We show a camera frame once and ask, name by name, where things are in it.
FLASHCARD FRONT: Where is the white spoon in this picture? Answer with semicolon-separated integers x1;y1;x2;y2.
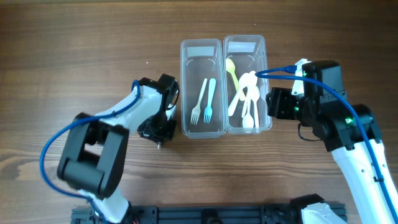
251;85;260;128
228;73;251;116

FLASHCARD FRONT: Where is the white spoon bowl down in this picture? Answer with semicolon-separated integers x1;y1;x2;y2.
242;94;254;129

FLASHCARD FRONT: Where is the white spoon crosswise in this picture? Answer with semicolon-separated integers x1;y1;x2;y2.
241;71;257;118

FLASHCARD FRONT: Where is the white plastic fork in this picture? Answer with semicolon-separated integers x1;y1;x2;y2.
190;78;208;125

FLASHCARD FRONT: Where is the light blue plastic fork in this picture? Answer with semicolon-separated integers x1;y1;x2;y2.
204;78;216;123

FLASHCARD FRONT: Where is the yellow plastic spoon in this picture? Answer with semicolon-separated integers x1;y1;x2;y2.
225;58;239;90

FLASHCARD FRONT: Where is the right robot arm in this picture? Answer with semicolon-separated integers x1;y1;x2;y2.
256;59;397;223

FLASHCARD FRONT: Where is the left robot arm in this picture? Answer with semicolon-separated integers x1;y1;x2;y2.
57;74;179;223

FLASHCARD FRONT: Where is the right clear plastic container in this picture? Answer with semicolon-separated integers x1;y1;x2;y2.
223;35;272;134

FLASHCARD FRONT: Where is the clear plastic container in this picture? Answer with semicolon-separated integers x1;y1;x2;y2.
223;35;272;134
180;39;227;139

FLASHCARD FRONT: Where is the left clear plastic container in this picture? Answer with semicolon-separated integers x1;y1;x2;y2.
180;39;227;139

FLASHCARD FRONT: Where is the right blue cable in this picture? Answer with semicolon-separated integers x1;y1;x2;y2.
254;65;398;218

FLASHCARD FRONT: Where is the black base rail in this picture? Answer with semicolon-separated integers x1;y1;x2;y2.
70;194;348;224

